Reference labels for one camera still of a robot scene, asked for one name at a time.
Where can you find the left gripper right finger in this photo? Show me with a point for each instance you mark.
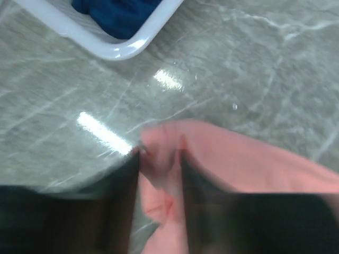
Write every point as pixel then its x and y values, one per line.
pixel 293 213

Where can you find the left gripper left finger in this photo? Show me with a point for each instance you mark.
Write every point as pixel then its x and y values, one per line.
pixel 93 218

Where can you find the pink t-shirt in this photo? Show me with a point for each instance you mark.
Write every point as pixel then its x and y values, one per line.
pixel 161 150

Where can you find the blue t-shirt in basket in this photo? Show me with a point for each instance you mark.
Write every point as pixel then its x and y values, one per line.
pixel 120 19

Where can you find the white plastic laundry basket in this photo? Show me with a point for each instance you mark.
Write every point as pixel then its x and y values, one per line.
pixel 61 17

